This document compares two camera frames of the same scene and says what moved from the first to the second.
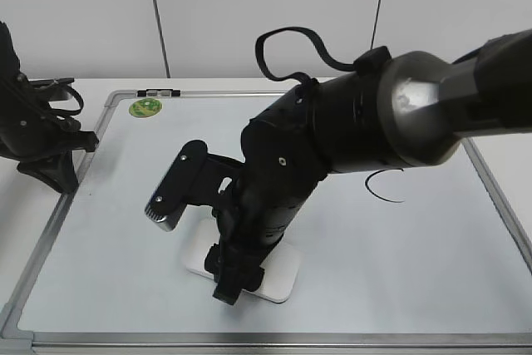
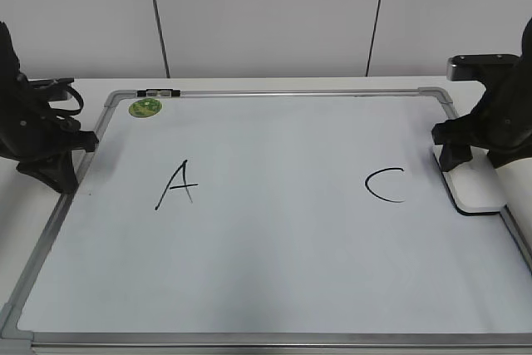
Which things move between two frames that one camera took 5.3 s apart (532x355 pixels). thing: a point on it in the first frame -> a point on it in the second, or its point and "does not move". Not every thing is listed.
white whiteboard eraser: (280, 272) -> (475, 184)
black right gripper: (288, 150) -> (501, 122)
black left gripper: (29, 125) does not move
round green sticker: (145, 107) does not move
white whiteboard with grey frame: (426, 256) does not move
